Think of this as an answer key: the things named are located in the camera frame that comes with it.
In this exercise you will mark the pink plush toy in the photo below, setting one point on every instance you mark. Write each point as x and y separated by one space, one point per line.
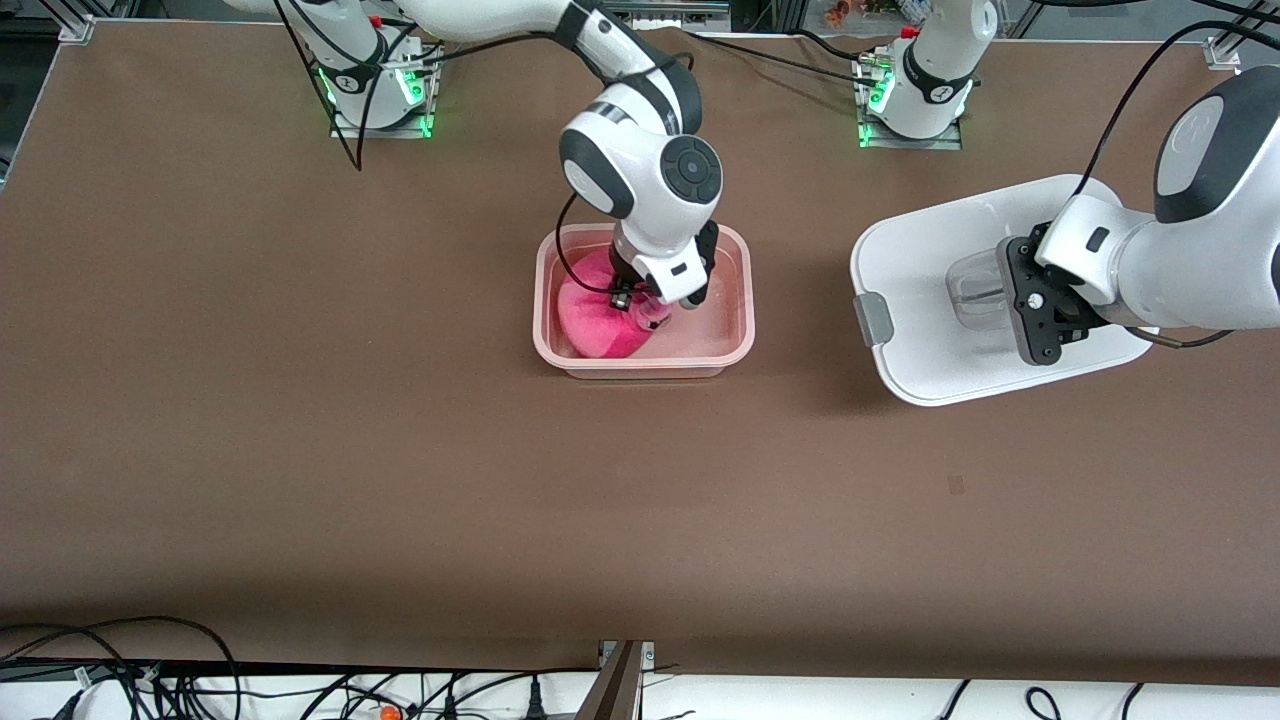
600 325

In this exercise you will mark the aluminium corner bracket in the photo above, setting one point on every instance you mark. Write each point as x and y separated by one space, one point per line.
78 30

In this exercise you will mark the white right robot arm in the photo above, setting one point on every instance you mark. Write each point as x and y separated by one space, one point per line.
640 170

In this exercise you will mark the white box lid grey latches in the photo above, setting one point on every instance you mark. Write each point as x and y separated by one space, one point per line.
930 350

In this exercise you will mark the aluminium frame profile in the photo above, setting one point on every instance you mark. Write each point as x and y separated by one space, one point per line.
1230 45

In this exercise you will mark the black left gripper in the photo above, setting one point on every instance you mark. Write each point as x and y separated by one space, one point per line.
1079 317

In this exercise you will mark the grey metal rail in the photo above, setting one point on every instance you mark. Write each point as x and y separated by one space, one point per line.
655 10

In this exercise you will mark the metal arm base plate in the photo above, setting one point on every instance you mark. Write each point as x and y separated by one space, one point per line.
385 128
910 142

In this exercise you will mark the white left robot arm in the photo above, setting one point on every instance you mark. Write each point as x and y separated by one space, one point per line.
1200 260

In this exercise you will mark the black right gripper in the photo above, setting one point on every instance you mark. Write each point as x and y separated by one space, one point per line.
623 277

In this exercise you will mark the pink plastic box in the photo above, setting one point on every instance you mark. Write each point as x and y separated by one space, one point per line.
720 340

